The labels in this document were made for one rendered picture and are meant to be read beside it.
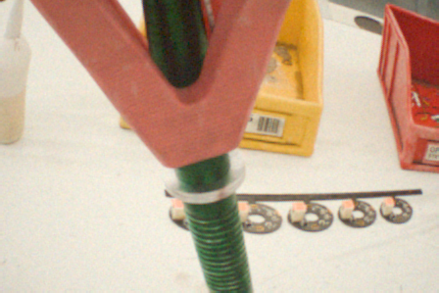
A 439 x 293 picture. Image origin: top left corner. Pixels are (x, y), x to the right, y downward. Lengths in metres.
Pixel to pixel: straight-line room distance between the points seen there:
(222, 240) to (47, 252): 0.23
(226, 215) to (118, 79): 0.05
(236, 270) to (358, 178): 0.31
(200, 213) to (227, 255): 0.01
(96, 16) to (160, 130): 0.04
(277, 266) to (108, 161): 0.11
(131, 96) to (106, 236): 0.28
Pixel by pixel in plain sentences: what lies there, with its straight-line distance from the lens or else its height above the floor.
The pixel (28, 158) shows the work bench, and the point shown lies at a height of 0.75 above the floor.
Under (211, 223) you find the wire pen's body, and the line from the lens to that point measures 0.21.
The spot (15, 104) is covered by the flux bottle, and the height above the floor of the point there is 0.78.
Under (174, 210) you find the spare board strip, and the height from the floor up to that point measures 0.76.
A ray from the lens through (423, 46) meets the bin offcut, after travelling 0.65.
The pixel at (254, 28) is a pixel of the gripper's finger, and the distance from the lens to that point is 0.18.
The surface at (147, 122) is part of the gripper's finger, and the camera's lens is 0.19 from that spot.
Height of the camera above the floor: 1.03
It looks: 31 degrees down
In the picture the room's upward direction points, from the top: 11 degrees clockwise
